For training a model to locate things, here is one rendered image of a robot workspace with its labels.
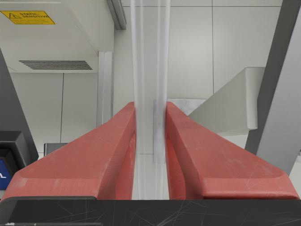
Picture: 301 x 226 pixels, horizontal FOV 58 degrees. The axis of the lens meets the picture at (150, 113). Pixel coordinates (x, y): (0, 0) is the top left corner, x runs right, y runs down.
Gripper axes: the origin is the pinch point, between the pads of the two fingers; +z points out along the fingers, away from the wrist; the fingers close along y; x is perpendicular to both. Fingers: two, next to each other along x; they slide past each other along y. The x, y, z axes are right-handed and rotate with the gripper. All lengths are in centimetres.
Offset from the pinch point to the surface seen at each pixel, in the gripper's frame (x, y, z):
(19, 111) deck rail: 11.4, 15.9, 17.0
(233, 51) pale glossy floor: 36, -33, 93
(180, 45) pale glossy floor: 35, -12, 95
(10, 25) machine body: 12, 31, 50
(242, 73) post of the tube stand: 4.7, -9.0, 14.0
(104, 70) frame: 28, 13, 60
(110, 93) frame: 32, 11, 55
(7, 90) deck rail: 8.1, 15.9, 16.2
